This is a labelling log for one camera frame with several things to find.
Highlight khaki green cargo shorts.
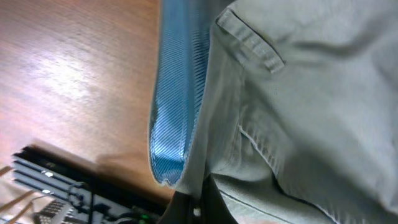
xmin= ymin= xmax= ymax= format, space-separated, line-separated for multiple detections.
xmin=149 ymin=0 xmax=397 ymax=223

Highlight black aluminium frame rail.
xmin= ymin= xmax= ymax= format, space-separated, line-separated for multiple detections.
xmin=12 ymin=145 xmax=165 ymax=223

